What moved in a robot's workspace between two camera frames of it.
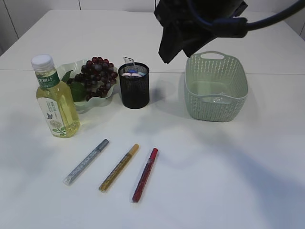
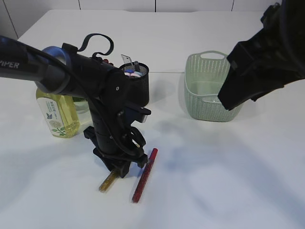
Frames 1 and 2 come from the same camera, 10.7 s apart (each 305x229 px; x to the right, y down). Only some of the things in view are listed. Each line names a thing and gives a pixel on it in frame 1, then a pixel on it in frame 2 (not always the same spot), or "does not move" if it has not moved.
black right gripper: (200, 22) -> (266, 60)
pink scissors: (131, 74) does not move
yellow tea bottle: (57, 106) does not move
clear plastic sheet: (218, 99) does not move
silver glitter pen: (79, 168) -> (137, 67)
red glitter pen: (145, 176) does not move
